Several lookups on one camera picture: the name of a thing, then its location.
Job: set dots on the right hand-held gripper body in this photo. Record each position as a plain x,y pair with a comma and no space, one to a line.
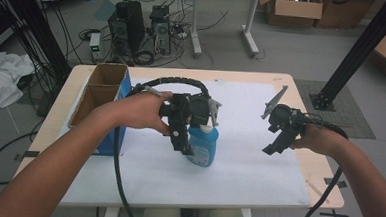
287,118

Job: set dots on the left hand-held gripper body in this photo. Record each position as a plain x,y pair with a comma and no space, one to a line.
181,109

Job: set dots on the blue detergent bottle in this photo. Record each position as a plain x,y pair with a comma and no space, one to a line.
204,145

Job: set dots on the blue cardboard box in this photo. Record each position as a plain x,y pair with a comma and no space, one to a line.
111,74

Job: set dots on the person's right hand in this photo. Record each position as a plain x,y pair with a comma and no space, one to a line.
316,140

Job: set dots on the person's left hand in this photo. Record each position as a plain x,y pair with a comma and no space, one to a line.
140,110

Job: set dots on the white sheet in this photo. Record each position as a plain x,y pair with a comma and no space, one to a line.
245,158

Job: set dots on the grey floor mat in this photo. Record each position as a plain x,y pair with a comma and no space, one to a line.
351,113

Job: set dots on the small black computer tower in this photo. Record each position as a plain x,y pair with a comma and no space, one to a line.
161,30

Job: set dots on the large black computer tower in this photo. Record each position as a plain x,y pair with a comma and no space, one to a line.
127,25

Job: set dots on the white-legged desk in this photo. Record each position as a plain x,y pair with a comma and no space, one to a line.
250,24

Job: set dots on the white box with green light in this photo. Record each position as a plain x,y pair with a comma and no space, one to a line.
95,45

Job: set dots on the open brown cardboard box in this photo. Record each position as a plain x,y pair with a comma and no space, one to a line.
296,10

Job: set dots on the closed brown cardboard box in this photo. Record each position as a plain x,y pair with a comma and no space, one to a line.
344,13

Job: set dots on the white cloth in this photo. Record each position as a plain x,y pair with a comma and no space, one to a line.
0,78

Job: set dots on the black frame post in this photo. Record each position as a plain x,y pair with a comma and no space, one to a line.
361,47
41,30

